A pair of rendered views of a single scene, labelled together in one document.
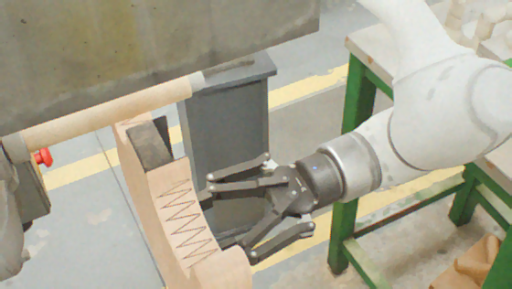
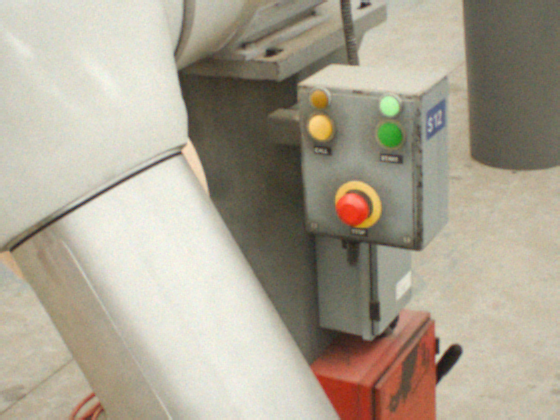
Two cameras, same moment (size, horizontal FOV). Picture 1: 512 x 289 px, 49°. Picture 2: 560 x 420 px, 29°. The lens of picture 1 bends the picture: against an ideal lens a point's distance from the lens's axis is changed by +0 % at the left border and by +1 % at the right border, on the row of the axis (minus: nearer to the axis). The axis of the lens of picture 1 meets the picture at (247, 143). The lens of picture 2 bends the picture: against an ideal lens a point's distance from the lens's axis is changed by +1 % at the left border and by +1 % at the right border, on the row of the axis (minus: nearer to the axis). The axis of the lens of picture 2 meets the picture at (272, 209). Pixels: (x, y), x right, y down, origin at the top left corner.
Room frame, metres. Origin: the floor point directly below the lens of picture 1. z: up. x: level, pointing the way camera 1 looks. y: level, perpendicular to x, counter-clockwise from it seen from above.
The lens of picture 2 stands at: (1.58, -0.42, 1.48)
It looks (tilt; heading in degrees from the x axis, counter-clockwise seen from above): 23 degrees down; 145
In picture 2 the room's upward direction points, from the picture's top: 4 degrees counter-clockwise
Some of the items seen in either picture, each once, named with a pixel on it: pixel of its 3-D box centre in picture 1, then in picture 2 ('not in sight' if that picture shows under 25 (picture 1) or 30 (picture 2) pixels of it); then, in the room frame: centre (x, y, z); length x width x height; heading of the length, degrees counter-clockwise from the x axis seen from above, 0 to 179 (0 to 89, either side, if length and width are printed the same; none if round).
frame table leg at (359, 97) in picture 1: (348, 182); not in sight; (1.01, -0.28, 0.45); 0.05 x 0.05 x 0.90; 25
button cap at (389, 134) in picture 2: not in sight; (391, 133); (0.70, 0.38, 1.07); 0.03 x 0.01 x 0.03; 25
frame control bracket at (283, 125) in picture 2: not in sight; (336, 132); (0.53, 0.43, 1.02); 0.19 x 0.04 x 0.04; 25
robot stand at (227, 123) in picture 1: (224, 139); not in sight; (1.31, 0.08, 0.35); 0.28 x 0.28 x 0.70; 17
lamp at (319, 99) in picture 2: not in sight; (319, 99); (0.62, 0.34, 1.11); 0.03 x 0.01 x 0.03; 25
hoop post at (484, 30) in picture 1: (481, 38); not in sight; (0.91, -0.47, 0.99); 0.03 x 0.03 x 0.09
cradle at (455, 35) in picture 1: (460, 40); not in sight; (0.94, -0.45, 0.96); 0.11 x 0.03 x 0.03; 24
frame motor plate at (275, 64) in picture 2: not in sight; (265, 31); (0.30, 0.49, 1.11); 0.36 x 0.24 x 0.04; 115
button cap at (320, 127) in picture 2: not in sight; (322, 126); (0.61, 0.34, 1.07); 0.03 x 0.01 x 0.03; 25
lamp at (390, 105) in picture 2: not in sight; (389, 106); (0.70, 0.37, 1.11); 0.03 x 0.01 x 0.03; 25
